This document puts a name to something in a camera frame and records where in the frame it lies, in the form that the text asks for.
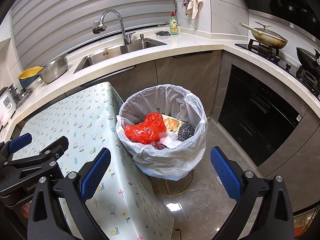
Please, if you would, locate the black gas stove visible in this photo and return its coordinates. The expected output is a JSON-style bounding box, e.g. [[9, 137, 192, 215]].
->
[[234, 41, 320, 94]]

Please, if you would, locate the black built-in oven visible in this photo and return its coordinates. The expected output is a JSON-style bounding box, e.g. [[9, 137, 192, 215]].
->
[[217, 64, 304, 167]]

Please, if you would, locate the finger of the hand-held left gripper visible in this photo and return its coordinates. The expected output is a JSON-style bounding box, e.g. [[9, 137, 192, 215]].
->
[[4, 136, 69, 178], [0, 133, 33, 160]]

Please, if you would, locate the cream bread bag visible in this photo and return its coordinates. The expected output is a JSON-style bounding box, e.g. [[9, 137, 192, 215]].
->
[[160, 114, 187, 133]]

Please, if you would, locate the black wok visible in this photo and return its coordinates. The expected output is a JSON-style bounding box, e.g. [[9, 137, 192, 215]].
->
[[296, 47, 320, 68]]

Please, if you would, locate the black range hood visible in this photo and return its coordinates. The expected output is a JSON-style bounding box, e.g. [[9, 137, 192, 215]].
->
[[235, 0, 320, 30]]

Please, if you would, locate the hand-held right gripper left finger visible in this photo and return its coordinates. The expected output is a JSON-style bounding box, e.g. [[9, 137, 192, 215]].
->
[[27, 147, 112, 240]]

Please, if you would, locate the chrome faucet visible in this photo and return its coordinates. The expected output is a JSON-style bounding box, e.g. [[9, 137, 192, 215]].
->
[[92, 10, 137, 46]]

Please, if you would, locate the steel wool scourer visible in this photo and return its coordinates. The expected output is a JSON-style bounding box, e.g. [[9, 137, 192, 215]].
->
[[177, 122, 196, 141]]

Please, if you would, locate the kitchen counter with cabinets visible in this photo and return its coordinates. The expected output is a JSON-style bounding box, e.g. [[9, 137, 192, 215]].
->
[[0, 24, 320, 213]]

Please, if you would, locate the steel sink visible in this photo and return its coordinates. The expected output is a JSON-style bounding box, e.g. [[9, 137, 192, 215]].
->
[[73, 37, 167, 74]]

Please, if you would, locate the steel colander bowl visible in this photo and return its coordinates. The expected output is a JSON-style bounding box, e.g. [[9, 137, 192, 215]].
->
[[37, 55, 69, 84]]

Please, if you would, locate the floral printed tablecloth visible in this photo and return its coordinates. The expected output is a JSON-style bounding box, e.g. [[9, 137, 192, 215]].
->
[[16, 81, 175, 240]]

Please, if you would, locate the red plastic bag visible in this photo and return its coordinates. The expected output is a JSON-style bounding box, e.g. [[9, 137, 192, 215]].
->
[[124, 112, 167, 145]]

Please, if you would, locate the trash bin with white liner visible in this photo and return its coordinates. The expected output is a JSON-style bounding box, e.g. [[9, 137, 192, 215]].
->
[[116, 84, 208, 197]]

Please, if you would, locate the steel steamer rack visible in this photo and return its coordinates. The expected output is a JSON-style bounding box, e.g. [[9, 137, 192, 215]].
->
[[12, 85, 33, 105]]

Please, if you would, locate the cream hanging cloth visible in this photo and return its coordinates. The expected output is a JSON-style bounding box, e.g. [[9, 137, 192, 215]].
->
[[185, 0, 203, 20]]

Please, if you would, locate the yellow blue basin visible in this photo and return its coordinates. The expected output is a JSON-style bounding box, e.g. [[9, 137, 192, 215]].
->
[[17, 66, 43, 88]]

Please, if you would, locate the white rice cooker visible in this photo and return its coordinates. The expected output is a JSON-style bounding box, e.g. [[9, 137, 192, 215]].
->
[[0, 87, 17, 128]]

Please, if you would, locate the green dish soap bottle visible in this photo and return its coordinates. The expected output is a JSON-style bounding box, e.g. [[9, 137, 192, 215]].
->
[[169, 12, 181, 36]]

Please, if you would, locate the cream frying pan with lid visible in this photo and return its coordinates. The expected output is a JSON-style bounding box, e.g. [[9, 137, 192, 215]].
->
[[239, 21, 288, 50]]

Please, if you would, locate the white tissue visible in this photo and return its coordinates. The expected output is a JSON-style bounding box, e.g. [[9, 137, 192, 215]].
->
[[152, 132, 180, 150]]

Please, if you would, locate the grey window blind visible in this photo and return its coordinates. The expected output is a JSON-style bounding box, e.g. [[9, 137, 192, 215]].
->
[[10, 0, 177, 63]]

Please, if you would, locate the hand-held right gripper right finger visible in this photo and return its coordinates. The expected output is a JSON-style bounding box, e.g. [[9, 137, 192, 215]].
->
[[210, 146, 294, 240]]

